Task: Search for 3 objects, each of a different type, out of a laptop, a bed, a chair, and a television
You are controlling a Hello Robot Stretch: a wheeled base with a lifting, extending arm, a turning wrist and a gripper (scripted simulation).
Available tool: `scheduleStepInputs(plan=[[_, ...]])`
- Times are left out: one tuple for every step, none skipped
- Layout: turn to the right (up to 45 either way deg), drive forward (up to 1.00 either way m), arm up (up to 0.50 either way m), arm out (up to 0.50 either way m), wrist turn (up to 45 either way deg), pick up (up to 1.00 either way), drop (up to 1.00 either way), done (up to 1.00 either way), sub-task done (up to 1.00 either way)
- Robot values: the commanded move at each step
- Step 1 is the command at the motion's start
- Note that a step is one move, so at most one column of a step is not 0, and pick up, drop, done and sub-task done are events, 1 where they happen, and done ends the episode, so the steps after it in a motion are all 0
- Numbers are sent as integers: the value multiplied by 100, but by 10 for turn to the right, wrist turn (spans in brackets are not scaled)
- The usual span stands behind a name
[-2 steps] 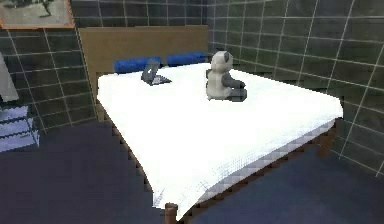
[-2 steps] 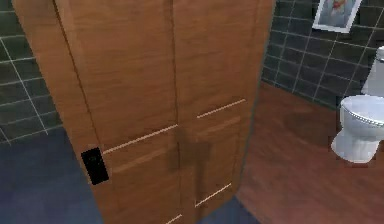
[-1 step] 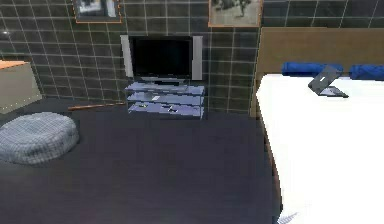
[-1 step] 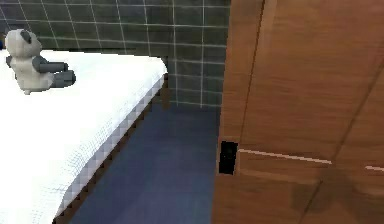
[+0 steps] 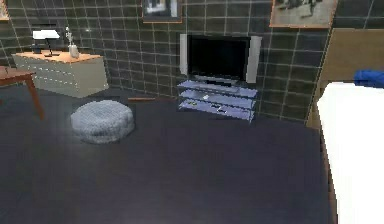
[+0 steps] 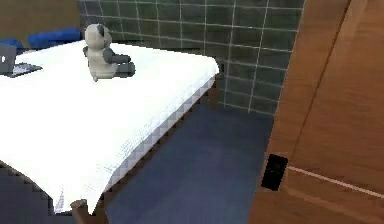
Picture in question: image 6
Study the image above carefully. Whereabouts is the grey laptop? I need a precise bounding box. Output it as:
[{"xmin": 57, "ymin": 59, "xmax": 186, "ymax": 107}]
[{"xmin": 0, "ymin": 43, "xmax": 44, "ymax": 79}]

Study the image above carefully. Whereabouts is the grey and white teddy bear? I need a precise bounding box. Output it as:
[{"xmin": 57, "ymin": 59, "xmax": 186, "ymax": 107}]
[{"xmin": 82, "ymin": 23, "xmax": 136, "ymax": 83}]

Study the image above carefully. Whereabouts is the brown wooden door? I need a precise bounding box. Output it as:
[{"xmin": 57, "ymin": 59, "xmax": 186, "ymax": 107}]
[{"xmin": 247, "ymin": 0, "xmax": 384, "ymax": 224}]

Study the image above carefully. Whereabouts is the blue pillow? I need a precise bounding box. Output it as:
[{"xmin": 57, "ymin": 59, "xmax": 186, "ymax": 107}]
[
  {"xmin": 27, "ymin": 27, "xmax": 84, "ymax": 51},
  {"xmin": 0, "ymin": 37, "xmax": 26, "ymax": 56}
]

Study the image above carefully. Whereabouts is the white bed with wooden frame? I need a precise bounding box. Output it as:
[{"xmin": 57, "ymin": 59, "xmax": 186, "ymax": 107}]
[{"xmin": 0, "ymin": 0, "xmax": 221, "ymax": 224}]

